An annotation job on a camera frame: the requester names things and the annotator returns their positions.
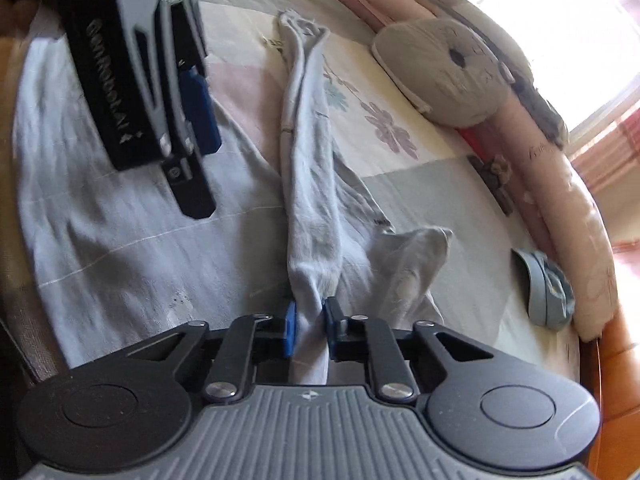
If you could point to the crumpled blue grey cloth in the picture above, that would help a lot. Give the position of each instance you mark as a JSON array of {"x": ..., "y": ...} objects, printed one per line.
[{"x": 542, "y": 115}]

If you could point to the black hair clip with flower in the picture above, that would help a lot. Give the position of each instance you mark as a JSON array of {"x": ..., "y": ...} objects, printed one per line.
[{"x": 492, "y": 172}]

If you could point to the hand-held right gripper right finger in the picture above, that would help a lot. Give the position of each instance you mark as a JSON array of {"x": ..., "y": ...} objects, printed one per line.
[{"x": 331, "y": 327}]

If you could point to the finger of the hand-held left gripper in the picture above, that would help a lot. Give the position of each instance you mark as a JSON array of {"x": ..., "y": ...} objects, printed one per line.
[
  {"x": 192, "y": 190},
  {"x": 202, "y": 110}
]

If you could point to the grey cat face cushion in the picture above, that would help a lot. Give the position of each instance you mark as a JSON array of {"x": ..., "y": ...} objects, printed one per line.
[{"x": 440, "y": 75}]

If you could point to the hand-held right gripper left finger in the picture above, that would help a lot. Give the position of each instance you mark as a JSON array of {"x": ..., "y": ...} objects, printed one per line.
[{"x": 290, "y": 330}]

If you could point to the pink rolled quilt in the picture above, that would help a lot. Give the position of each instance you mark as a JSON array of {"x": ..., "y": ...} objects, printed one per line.
[{"x": 565, "y": 195}]

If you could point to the red fabric piece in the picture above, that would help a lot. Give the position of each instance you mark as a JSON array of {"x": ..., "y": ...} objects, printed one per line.
[{"x": 470, "y": 140}]

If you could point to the window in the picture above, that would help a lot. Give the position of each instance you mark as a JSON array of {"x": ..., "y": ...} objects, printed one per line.
[{"x": 575, "y": 35}]

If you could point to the pink plaid curtain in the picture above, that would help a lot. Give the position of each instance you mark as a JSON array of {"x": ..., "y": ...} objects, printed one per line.
[{"x": 615, "y": 160}]

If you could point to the blue cap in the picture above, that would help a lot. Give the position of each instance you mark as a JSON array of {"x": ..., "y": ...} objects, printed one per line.
[{"x": 542, "y": 290}]

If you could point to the wooden headboard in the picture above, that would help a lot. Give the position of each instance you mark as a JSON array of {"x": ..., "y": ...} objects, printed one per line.
[{"x": 615, "y": 385}]

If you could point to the light grey pants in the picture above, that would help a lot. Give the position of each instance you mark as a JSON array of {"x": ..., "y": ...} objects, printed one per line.
[{"x": 125, "y": 235}]

